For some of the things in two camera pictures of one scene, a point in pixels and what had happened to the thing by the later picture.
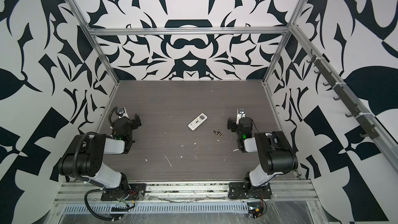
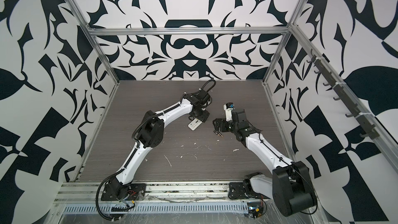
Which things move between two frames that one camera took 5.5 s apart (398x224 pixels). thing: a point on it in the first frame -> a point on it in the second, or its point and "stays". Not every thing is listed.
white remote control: (197, 122) stays
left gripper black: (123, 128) -> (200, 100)
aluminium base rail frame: (286, 195) stays
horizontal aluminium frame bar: (189, 31) stays
